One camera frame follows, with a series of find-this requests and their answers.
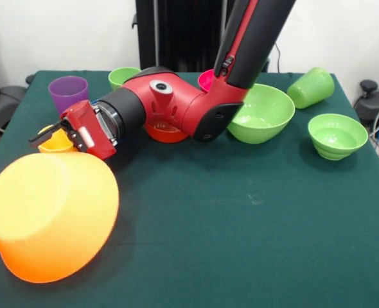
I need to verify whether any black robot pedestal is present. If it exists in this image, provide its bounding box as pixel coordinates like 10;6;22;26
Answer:
132;0;238;73

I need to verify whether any dark green tablecloth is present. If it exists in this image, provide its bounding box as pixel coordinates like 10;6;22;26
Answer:
0;70;379;308

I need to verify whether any black wall cable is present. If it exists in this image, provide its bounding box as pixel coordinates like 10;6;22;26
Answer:
266;41;282;74

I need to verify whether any large green bowl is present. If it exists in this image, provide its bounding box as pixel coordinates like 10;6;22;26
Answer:
227;83;296;145

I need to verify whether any red bowl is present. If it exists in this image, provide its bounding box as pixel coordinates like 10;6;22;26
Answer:
144;120;190;144

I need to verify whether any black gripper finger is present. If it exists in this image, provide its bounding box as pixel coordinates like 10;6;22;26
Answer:
28;121;67;149

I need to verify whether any black chair base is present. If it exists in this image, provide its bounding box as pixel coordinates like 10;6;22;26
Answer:
353;79;379;141
0;41;36;129

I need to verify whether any yellow ribbed cup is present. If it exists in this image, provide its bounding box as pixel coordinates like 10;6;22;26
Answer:
37;126;76;154

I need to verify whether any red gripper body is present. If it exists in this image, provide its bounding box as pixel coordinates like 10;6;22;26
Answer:
60;99;118;160

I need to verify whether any large orange bowl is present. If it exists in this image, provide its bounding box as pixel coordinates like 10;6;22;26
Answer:
0;152;119;284

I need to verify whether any green ribbed cup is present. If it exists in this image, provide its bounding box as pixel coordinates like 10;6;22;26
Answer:
108;66;142;92

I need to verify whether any green smooth cup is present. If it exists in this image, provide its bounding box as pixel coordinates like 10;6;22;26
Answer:
286;66;335;110

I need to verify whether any purple cup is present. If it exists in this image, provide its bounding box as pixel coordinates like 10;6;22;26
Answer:
48;75;90;116

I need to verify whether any small green ribbed bowl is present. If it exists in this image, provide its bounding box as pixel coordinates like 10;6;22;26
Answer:
307;113;369;161

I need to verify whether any pink bowl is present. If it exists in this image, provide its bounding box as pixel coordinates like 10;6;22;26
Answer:
198;69;216;94

